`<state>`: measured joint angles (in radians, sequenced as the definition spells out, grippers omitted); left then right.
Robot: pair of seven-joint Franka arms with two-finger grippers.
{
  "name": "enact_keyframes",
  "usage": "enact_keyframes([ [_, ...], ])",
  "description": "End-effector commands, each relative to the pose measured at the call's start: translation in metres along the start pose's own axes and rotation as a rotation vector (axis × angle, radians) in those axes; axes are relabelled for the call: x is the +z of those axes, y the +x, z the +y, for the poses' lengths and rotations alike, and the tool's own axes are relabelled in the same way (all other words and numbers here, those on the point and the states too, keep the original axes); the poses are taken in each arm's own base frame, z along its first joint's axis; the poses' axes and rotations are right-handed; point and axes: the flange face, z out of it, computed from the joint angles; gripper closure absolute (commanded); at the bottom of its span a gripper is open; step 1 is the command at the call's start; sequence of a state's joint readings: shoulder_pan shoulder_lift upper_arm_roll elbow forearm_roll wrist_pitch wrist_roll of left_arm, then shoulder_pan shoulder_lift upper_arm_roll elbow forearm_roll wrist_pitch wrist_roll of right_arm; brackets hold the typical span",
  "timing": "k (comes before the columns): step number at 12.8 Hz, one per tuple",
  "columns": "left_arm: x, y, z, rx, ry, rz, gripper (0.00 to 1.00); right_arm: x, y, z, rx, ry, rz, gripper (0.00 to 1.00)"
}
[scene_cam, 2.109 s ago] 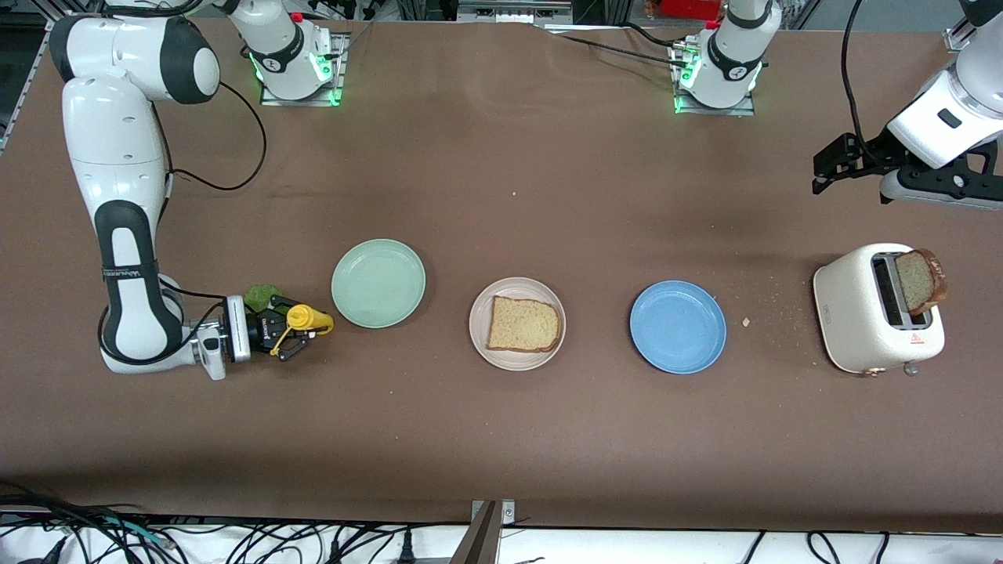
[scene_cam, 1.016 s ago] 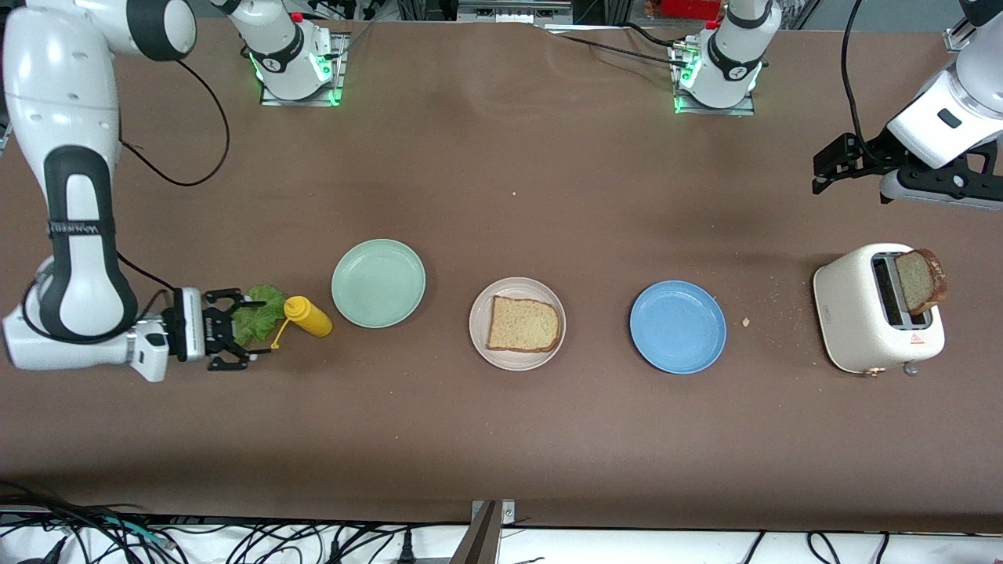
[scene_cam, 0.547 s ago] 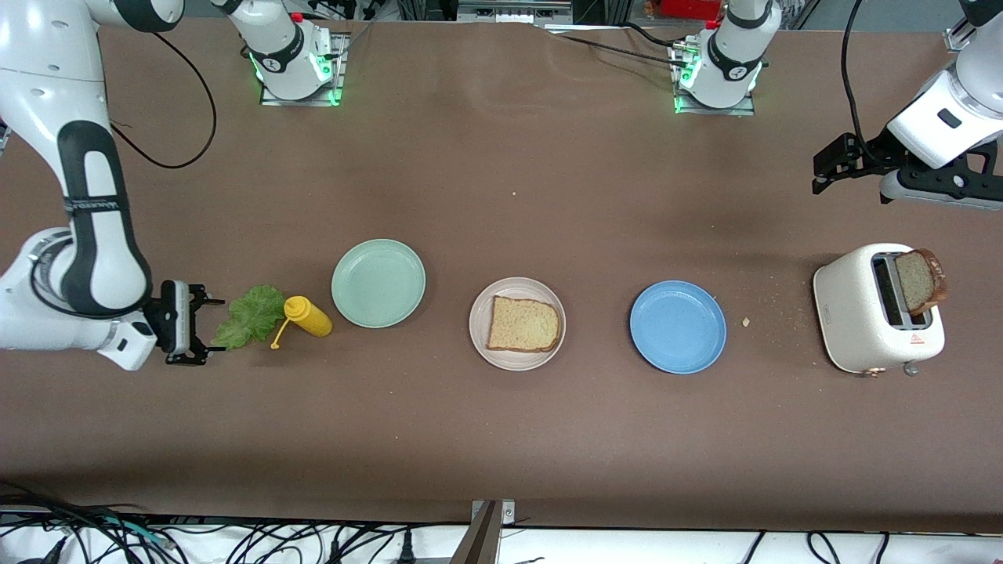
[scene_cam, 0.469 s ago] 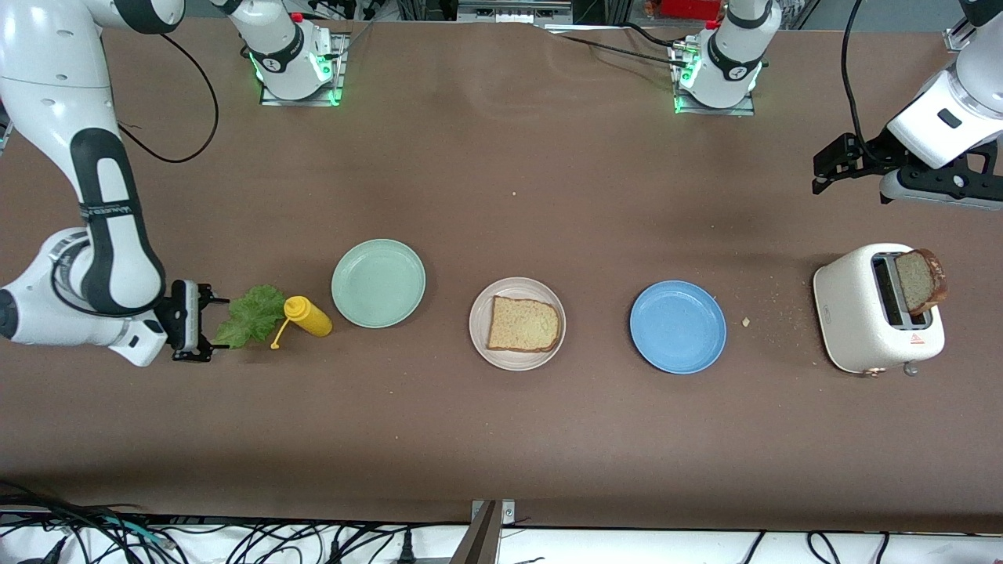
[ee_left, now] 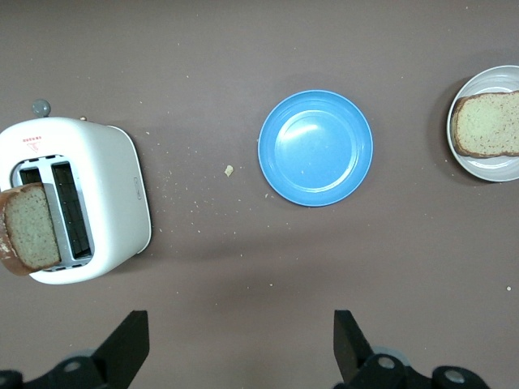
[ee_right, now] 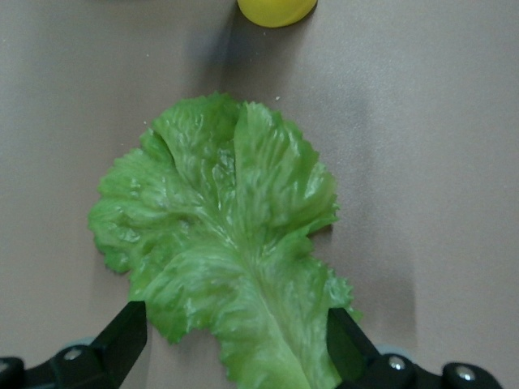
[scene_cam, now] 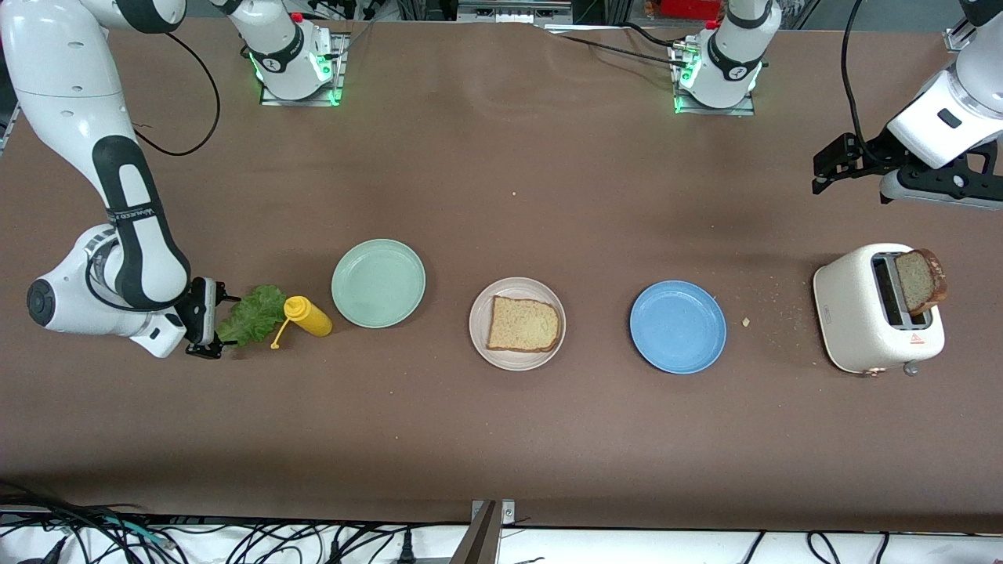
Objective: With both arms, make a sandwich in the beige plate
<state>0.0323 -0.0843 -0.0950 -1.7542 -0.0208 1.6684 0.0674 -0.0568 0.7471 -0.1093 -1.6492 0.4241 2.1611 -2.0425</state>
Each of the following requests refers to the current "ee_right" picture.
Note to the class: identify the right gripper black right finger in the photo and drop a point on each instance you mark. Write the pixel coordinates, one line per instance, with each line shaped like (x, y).
(357, 348)

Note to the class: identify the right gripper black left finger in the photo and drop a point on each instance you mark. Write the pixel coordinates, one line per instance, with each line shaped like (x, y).
(117, 348)

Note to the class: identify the green lettuce leaf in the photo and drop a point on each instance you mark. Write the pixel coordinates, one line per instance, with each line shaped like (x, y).
(227, 227)

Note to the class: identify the yellow mustard squeeze bottle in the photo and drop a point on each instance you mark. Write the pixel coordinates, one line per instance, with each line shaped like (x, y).
(275, 10)

